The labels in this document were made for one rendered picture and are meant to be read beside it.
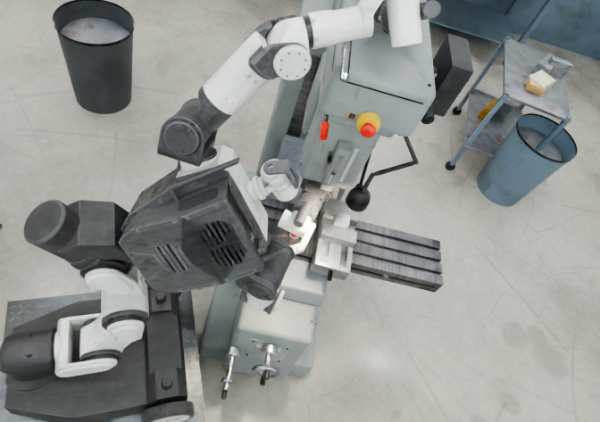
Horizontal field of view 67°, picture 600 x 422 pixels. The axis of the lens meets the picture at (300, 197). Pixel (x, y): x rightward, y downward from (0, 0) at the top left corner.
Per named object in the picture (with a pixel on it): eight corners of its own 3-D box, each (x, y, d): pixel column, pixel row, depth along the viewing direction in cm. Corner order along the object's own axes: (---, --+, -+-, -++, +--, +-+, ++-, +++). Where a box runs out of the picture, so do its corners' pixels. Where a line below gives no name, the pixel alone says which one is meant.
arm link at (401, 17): (384, 47, 106) (387, 49, 95) (379, -3, 102) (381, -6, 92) (433, 38, 104) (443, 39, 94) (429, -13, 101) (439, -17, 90)
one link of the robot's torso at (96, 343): (75, 376, 167) (105, 326, 136) (77, 324, 177) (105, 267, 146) (120, 373, 175) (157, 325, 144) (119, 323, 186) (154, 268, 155)
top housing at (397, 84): (411, 142, 120) (440, 95, 108) (316, 115, 117) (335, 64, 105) (407, 42, 150) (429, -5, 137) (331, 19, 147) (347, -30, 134)
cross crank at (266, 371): (275, 388, 189) (280, 381, 180) (247, 383, 188) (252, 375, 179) (280, 351, 199) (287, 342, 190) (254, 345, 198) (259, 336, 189)
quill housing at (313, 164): (352, 194, 161) (387, 131, 136) (295, 179, 158) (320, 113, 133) (354, 155, 173) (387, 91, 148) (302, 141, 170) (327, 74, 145)
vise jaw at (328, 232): (353, 248, 188) (355, 244, 185) (318, 238, 187) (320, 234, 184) (354, 236, 192) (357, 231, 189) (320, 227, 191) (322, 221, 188)
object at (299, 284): (320, 307, 199) (328, 295, 189) (242, 289, 195) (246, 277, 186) (329, 216, 230) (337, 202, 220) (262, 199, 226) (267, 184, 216)
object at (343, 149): (330, 192, 155) (351, 151, 139) (320, 188, 155) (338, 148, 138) (331, 183, 157) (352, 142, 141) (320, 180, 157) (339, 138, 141)
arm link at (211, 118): (195, 93, 94) (154, 134, 99) (226, 123, 96) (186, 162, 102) (209, 78, 104) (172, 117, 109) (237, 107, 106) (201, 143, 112)
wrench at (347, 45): (352, 84, 102) (353, 81, 102) (335, 79, 102) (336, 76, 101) (356, 25, 117) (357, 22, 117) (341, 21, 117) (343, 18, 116)
